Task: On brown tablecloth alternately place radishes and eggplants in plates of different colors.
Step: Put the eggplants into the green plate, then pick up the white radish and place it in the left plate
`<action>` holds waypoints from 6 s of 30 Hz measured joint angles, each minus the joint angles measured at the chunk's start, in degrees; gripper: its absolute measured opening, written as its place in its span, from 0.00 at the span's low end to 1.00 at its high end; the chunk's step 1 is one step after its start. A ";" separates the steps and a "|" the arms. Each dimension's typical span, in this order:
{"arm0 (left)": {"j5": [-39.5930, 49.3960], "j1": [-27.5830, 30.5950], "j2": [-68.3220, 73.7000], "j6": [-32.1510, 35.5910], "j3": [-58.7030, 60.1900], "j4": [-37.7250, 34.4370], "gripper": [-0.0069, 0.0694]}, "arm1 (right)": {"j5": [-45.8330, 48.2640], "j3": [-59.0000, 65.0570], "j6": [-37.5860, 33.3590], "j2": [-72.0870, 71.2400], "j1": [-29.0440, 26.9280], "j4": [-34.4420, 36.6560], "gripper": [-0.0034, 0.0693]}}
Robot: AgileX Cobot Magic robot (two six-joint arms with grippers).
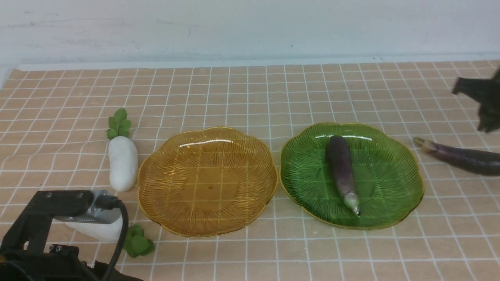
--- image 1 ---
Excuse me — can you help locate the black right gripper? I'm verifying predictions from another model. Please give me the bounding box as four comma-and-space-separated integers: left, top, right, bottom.
452, 69, 500, 133

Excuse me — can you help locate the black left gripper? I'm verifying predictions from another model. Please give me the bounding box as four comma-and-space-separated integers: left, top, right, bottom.
1, 190, 136, 281

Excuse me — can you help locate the purple eggplant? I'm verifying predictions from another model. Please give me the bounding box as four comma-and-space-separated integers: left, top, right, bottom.
413, 137, 500, 176
325, 135, 361, 216

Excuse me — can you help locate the white radish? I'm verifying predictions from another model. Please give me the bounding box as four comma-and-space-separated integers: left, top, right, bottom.
55, 219, 155, 258
106, 107, 139, 192

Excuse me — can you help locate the green glass plate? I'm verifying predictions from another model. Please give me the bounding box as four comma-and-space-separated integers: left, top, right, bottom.
280, 123, 425, 231

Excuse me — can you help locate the orange checkered tablecloth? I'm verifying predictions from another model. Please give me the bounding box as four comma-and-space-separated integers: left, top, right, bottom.
0, 60, 500, 281

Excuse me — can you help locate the amber glass plate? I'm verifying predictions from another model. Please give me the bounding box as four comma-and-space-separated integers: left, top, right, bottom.
137, 126, 280, 238

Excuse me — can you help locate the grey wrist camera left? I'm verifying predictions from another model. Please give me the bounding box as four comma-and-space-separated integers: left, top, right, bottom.
55, 190, 121, 224

